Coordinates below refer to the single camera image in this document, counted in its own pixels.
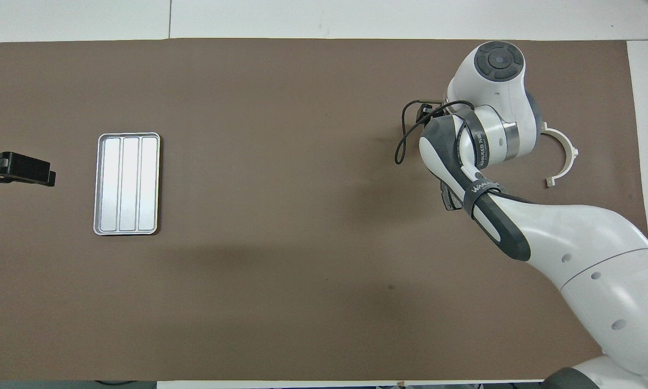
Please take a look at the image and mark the silver metal compartment tray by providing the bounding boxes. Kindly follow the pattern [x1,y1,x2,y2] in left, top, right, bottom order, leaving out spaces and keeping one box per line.
[93,132,161,236]

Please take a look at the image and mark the brown table mat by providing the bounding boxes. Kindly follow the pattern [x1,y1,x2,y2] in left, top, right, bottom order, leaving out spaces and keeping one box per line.
[0,38,648,381]

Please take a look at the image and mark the short dark grey brake pad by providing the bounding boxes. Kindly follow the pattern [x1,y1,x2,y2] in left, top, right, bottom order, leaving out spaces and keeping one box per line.
[440,181,462,212]

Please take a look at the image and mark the white semicircular plastic bracket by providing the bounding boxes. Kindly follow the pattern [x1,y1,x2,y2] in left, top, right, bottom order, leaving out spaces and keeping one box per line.
[540,122,579,189]

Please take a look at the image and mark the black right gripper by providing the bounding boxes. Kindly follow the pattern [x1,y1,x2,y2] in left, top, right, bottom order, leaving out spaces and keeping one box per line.
[417,103,438,128]

